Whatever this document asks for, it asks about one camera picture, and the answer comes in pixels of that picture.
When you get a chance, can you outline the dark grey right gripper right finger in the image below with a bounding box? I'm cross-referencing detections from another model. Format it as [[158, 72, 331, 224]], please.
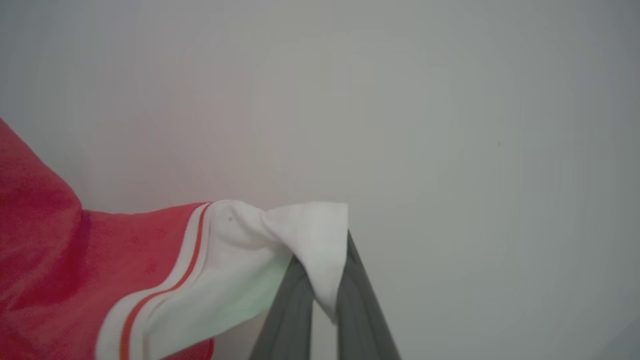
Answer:
[[335, 230, 402, 360]]

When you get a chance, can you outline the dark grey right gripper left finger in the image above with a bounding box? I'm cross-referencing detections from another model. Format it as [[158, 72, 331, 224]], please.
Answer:
[[249, 255, 314, 360]]

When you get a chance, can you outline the red white-trimmed sports garment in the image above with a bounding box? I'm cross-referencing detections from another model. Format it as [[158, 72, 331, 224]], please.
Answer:
[[0, 118, 349, 360]]

